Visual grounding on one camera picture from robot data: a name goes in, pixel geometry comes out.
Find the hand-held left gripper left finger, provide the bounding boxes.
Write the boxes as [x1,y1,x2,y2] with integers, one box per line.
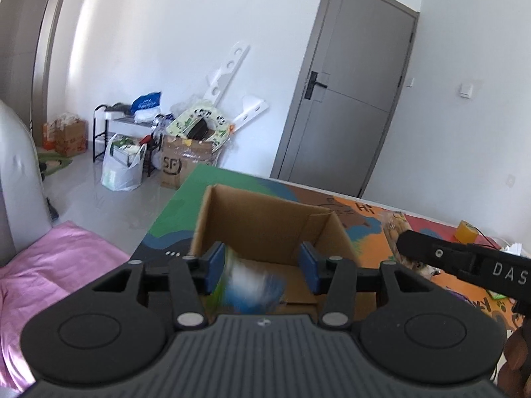
[89,241,227,332]

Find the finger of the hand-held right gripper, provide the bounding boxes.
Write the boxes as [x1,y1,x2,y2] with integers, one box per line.
[396,230,479,278]

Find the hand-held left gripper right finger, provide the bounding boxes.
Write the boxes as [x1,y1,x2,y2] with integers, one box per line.
[299,241,434,329]

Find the white blue snack packet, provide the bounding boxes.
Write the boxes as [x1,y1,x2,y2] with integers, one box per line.
[207,244,289,316]

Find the brown cardboard box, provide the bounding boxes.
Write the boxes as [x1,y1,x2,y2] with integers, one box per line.
[189,183,378,324]

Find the person's right hand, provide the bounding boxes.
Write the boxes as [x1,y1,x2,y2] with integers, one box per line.
[497,319,531,396]

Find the colourful printed table mat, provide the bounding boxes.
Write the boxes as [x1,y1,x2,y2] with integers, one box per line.
[130,163,531,341]

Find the yellow tape roll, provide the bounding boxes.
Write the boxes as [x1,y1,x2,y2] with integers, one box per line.
[454,221,476,243]

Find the tan snack packet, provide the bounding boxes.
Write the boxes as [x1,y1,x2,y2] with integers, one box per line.
[384,211,412,260]

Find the printed cardboard carton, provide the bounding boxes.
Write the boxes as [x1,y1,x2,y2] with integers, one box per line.
[160,135,220,190]

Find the white plastic bag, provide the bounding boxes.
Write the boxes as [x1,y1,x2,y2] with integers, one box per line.
[101,133,148,192]

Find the panda print toilet seat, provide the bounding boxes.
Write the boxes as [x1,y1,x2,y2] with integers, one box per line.
[166,105,232,150]

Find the short white holed board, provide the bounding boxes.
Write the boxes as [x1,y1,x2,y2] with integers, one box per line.
[230,95,268,131]

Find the pink blanket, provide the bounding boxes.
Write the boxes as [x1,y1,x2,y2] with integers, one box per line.
[0,221,137,392]

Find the black shoe rack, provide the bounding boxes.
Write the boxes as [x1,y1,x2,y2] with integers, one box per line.
[92,103,164,177]

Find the blue bag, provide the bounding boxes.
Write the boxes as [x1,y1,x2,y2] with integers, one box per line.
[131,92,162,112]

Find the grey door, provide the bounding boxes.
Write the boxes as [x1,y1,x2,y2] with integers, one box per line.
[270,0,419,199]

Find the green floor mat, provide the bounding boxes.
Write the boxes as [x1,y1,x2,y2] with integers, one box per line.
[37,149,74,177]

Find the tall white holed board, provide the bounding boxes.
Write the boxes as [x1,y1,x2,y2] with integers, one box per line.
[202,41,252,108]

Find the orange brown cardboard carton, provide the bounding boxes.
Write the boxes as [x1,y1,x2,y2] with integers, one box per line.
[42,113,89,157]

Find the grey padded headboard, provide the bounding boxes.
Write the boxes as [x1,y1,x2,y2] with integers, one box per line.
[0,99,54,266]

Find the brown wardrobe panel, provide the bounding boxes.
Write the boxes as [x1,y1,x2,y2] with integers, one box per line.
[0,0,77,150]

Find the black cable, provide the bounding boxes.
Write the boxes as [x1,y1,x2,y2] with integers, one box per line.
[471,224,504,246]

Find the black door handle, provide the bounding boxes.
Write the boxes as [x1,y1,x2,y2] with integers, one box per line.
[304,71,328,100]

